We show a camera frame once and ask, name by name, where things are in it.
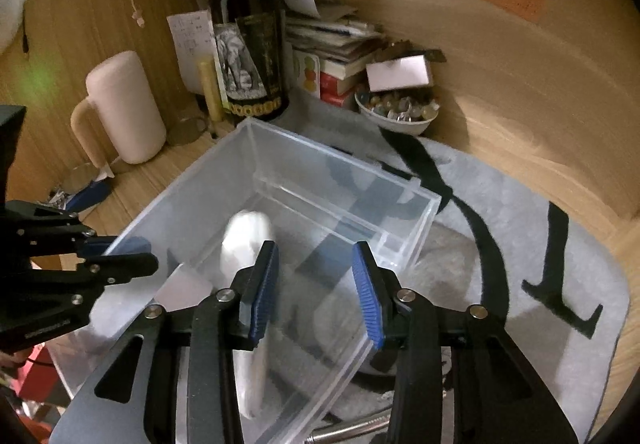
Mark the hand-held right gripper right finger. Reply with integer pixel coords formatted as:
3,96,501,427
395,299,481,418
351,241,581,444

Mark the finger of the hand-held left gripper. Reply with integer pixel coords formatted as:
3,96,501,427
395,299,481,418
5,200,152,259
25,251,160,321

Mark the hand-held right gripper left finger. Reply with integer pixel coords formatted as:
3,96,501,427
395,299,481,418
50,240,281,444

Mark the white curved plastic object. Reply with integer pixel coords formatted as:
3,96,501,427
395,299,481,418
220,210,277,421

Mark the clear acrylic box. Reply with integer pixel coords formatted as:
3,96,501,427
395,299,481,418
181,168,443,442

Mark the translucent plastic storage box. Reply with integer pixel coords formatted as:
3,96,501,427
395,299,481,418
62,118,421,444

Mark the red box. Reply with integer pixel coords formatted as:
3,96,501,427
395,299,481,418
15,346,68,407

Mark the round glass coaster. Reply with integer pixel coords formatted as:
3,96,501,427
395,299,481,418
166,116,209,147

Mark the metal tube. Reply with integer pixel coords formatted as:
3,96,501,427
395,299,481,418
307,414,392,444

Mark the white bowl of stones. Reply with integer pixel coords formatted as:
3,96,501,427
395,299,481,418
354,88,441,137

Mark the cream candle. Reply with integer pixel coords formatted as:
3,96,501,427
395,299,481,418
199,60,222,123

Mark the grey mat with black letters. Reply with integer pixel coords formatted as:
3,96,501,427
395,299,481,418
65,88,631,444

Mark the white paper note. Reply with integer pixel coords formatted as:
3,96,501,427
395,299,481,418
167,10,213,92

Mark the white card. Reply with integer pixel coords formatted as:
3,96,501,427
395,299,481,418
366,54,432,92

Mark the stack of books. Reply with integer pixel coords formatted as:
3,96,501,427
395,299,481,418
284,0,387,112

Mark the white fluffy pom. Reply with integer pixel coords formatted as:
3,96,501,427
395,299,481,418
0,0,27,55

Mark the blue handled tool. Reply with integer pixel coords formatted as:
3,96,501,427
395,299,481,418
64,180,112,213

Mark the pink mug with handle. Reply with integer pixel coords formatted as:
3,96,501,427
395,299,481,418
70,50,167,169

